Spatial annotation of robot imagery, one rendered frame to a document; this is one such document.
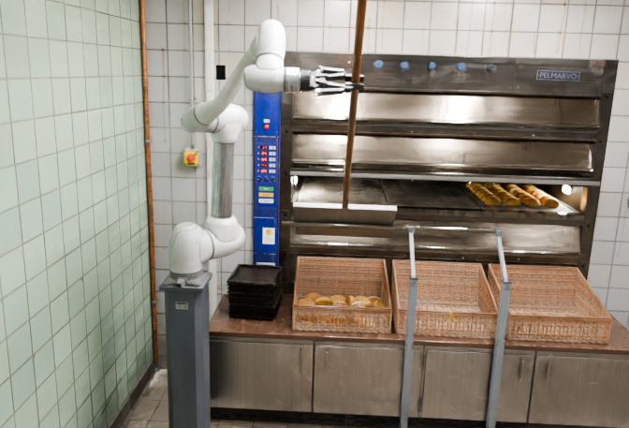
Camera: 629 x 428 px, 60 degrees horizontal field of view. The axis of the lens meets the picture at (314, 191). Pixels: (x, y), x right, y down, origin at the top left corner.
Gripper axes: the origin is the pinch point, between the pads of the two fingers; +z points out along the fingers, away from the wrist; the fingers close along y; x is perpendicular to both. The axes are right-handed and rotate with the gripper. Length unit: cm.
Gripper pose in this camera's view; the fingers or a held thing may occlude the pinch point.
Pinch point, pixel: (354, 81)
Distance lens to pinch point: 209.0
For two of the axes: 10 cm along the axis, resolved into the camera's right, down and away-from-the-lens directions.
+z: 10.0, 0.4, -0.3
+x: -0.1, -4.8, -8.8
